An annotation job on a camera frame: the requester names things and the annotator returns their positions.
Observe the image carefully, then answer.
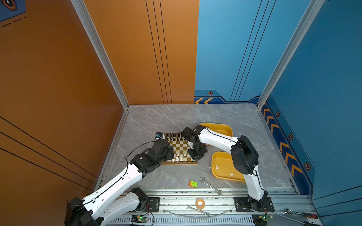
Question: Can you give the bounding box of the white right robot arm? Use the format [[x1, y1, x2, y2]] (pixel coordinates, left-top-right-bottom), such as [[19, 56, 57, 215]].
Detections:
[[182, 124, 269, 211]]

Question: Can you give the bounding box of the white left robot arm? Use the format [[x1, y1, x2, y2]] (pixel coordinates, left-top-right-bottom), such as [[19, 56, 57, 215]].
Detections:
[[64, 138, 173, 226]]

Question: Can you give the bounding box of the wooden chess board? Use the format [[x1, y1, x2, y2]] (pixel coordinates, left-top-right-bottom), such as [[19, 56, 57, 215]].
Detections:
[[162, 132, 198, 165]]

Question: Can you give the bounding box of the green circuit board left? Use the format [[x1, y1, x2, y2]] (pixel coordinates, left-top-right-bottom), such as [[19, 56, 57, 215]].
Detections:
[[131, 215, 150, 225]]

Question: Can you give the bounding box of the green circuit board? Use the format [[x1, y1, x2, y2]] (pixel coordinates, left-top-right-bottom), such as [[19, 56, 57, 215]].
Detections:
[[252, 215, 274, 226], [131, 215, 150, 225]]

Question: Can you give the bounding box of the green circuit board right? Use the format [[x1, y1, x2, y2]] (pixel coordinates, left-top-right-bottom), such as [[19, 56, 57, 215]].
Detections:
[[252, 215, 274, 226]]

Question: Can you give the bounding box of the yellow tray near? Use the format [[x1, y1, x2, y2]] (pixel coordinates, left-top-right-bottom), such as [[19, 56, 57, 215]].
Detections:
[[212, 152, 246, 184]]

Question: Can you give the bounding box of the yellow tray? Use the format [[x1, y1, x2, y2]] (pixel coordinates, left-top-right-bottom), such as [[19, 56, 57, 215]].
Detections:
[[212, 152, 246, 184], [201, 122, 233, 137]]

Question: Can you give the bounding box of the yellow tray far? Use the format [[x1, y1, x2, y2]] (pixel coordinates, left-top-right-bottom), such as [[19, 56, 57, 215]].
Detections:
[[201, 122, 233, 137]]

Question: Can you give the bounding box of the green orange small cube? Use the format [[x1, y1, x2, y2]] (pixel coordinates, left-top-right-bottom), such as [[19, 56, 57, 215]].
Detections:
[[189, 180, 198, 188]]

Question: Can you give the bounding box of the silver wrench on table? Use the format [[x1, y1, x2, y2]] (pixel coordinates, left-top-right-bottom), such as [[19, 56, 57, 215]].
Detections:
[[199, 177, 223, 195]]

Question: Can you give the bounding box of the tape roll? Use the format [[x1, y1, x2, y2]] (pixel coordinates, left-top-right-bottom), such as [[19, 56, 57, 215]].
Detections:
[[195, 198, 206, 210]]

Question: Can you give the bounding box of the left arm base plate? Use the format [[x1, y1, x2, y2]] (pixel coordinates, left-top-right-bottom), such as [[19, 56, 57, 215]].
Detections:
[[135, 197, 160, 213]]

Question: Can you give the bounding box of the silver wrench on rail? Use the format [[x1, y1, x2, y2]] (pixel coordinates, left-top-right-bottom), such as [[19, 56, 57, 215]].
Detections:
[[186, 205, 210, 216]]

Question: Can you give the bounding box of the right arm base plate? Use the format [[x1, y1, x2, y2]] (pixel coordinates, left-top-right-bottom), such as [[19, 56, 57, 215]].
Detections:
[[234, 197, 275, 212]]

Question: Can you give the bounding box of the red handled ratchet tool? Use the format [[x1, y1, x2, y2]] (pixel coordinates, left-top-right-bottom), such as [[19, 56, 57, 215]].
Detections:
[[284, 209, 319, 219]]

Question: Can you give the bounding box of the aluminium corner post left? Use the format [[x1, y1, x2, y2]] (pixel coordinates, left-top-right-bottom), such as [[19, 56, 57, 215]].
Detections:
[[71, 0, 129, 110]]

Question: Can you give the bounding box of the aluminium corner post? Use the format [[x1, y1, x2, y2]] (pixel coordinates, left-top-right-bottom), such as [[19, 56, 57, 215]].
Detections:
[[256, 0, 325, 110], [71, 0, 129, 110]]

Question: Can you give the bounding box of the aluminium corner post right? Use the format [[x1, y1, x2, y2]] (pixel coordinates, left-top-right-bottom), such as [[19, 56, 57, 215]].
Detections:
[[256, 0, 325, 110]]

